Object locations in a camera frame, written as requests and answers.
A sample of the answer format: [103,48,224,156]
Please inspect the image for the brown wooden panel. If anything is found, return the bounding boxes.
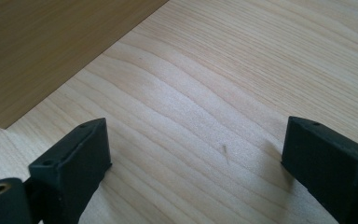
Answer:
[0,0,170,130]

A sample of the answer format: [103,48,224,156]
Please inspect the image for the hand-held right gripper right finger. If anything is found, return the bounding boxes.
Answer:
[281,116,358,224]

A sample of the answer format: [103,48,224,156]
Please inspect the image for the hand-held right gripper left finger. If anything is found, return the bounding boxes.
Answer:
[27,117,113,224]

